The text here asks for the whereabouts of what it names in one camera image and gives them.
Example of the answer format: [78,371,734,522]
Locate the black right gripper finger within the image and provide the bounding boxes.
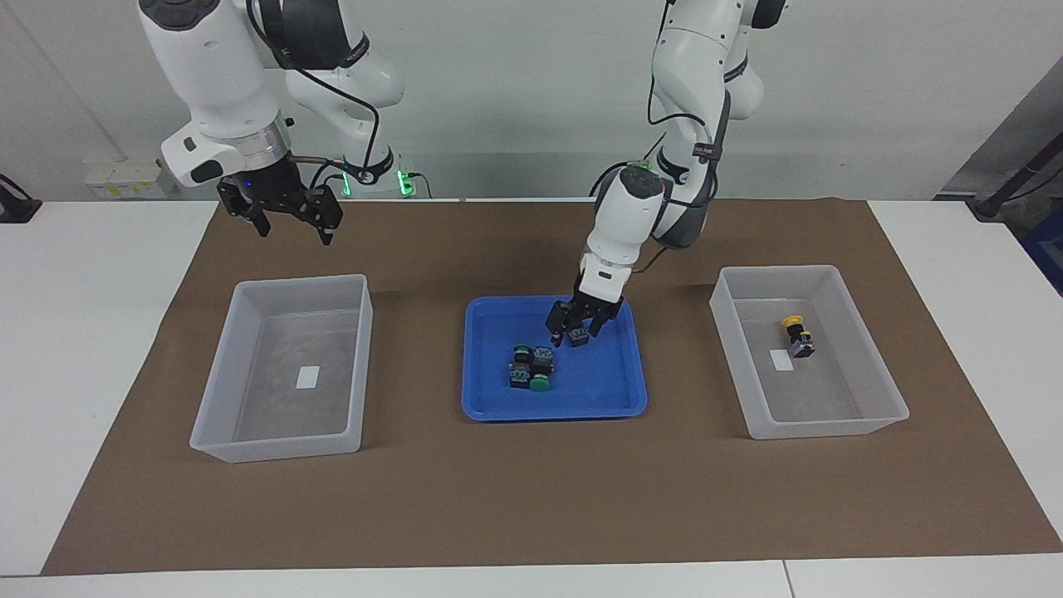
[301,186,345,248]
[217,178,274,240]

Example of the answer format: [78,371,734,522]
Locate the green push button switch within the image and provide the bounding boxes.
[529,346,556,394]
[507,342,537,390]

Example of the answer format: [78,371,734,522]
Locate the blue plastic tray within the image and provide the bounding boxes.
[462,295,649,423]

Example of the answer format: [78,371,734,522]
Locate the brown paper table mat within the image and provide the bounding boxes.
[42,198,1063,576]

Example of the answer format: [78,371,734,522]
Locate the translucent white plastic box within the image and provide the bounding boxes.
[708,265,911,441]
[189,274,375,464]

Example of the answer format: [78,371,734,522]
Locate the black clamp object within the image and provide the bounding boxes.
[0,173,43,224]

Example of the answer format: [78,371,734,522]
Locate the black stand pole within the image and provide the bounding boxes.
[967,137,1063,222]

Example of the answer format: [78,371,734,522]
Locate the blue crate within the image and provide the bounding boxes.
[1020,208,1063,297]

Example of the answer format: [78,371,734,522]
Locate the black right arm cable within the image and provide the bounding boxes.
[245,0,383,192]

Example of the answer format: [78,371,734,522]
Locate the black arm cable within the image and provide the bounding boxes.
[648,8,732,208]
[245,0,383,192]

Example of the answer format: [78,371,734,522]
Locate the black base power cable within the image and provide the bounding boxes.
[589,159,640,199]
[309,162,434,201]

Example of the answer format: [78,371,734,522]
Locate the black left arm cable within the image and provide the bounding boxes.
[648,8,732,208]

